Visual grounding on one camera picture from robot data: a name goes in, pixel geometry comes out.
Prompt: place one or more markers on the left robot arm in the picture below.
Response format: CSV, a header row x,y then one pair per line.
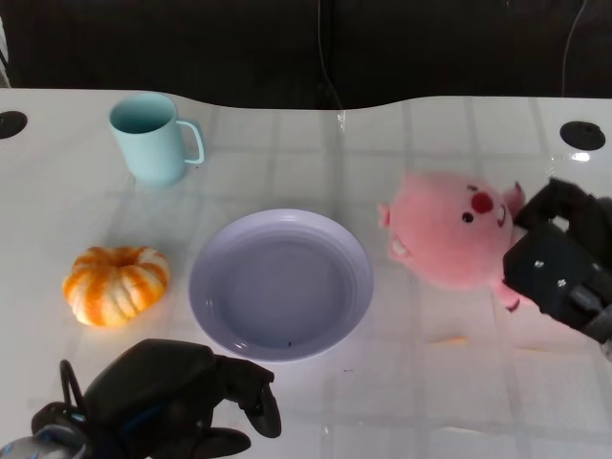
x,y
48,430

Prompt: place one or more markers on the orange white striped pumpkin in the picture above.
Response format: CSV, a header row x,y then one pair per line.
x,y
115,284

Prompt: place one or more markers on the light blue plastic mug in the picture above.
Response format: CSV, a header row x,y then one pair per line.
x,y
149,138

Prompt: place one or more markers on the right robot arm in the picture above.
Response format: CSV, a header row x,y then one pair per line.
x,y
600,320

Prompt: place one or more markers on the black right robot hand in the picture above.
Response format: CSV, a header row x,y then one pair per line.
x,y
554,258

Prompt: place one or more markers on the black fabric sofa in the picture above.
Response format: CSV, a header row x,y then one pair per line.
x,y
306,43

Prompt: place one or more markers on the black round table grommet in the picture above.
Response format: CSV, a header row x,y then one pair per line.
x,y
582,135
12,124

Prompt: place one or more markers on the pink plush pig doll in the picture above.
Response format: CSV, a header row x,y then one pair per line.
x,y
449,232

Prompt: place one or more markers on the lavender plastic plate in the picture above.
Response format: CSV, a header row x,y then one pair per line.
x,y
281,285

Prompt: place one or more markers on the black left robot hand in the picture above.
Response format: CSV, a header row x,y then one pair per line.
x,y
167,392

